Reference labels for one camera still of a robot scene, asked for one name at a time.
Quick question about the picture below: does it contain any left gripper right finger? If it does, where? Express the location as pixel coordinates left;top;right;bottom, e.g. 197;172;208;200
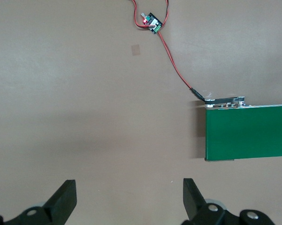
182;178;276;225

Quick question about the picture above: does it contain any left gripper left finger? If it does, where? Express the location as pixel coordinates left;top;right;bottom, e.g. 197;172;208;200
0;180;78;225

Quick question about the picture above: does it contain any green conveyor belt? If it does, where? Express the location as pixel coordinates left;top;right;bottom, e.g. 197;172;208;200
204;95;282;163

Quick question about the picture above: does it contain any clear tape patch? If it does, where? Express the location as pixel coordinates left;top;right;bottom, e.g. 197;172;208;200
130;44;142;57

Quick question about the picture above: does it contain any small motor controller board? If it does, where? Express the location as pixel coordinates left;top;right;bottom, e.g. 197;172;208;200
140;12;163;35

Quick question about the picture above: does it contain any red and black wire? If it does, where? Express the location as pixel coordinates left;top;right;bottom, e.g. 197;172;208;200
128;0;206;103

